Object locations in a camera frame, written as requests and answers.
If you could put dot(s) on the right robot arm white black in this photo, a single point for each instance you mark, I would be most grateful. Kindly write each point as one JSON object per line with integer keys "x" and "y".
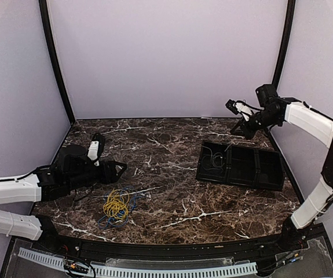
{"x": 275, "y": 110}

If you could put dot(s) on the white slotted cable duct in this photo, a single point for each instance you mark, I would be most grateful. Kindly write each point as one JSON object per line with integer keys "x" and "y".
{"x": 139, "y": 268}

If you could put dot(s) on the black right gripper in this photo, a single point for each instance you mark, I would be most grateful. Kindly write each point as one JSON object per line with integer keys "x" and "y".
{"x": 247, "y": 131}

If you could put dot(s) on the left black frame post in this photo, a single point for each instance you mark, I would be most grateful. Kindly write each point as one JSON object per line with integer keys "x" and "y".
{"x": 48, "y": 33}

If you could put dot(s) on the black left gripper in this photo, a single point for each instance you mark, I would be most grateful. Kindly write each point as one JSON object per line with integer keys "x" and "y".
{"x": 112, "y": 177}

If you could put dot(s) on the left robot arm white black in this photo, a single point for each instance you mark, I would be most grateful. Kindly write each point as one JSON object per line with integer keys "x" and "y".
{"x": 76, "y": 167}

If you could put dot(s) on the black frame post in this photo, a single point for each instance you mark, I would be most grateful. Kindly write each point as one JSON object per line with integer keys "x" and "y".
{"x": 48, "y": 33}
{"x": 285, "y": 39}

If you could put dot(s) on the black three-compartment tray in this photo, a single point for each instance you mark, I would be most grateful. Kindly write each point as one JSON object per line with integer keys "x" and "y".
{"x": 240, "y": 166}

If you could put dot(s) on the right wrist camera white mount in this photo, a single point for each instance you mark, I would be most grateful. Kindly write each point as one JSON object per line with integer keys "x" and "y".
{"x": 239, "y": 108}

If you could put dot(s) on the right black frame post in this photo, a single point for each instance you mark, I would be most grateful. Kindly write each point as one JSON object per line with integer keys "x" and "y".
{"x": 285, "y": 39}

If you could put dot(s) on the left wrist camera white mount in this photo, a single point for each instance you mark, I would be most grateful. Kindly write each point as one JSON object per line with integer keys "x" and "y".
{"x": 96, "y": 148}

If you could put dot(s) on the black curved front rail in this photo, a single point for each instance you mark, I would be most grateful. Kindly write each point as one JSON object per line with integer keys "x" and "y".
{"x": 261, "y": 247}

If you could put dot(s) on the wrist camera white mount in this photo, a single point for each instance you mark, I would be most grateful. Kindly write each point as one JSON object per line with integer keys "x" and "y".
{"x": 239, "y": 108}
{"x": 96, "y": 148}

